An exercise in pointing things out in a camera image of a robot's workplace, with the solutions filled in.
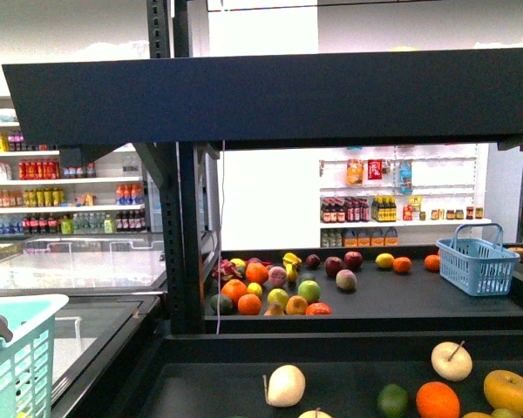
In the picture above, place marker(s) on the yellow orange fruit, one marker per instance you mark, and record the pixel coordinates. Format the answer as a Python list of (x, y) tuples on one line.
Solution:
[(476, 414)]

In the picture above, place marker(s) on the large orange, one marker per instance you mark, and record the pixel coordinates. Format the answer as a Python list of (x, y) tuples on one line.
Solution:
[(435, 400)]

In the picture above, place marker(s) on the white sauce shelf unit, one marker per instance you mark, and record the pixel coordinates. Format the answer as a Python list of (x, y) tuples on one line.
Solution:
[(400, 194)]

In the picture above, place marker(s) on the pale cream apple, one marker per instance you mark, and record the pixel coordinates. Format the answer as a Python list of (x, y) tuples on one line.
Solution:
[(451, 361), (285, 387)]

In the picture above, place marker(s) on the white drinks shelf unit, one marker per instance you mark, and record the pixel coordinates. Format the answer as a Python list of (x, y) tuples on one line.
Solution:
[(41, 194)]

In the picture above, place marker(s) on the glass freezer case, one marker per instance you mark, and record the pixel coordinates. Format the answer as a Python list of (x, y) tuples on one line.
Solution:
[(114, 284)]

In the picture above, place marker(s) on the black shelf upright post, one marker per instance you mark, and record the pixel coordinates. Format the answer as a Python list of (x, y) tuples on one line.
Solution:
[(168, 37)]

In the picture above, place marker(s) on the blue basket on far shelf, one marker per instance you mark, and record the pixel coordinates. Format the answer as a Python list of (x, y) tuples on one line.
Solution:
[(477, 267)]

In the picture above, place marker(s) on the olive brown fruit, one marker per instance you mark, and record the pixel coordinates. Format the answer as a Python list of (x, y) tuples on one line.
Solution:
[(504, 413)]

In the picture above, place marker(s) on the far black fruit shelf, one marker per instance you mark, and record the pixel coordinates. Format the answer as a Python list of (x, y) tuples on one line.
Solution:
[(385, 301)]

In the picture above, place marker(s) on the black shelf board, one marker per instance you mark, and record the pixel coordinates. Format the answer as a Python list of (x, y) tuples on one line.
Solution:
[(319, 100)]

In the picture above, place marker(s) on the green lime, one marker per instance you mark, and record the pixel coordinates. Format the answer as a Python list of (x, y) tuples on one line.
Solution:
[(392, 402)]

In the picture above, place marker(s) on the light blue plastic basket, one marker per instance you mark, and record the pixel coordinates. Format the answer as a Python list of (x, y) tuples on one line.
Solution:
[(26, 362)]

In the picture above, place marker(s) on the yellow apple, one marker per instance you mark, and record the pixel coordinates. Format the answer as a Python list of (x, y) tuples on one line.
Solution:
[(504, 389)]

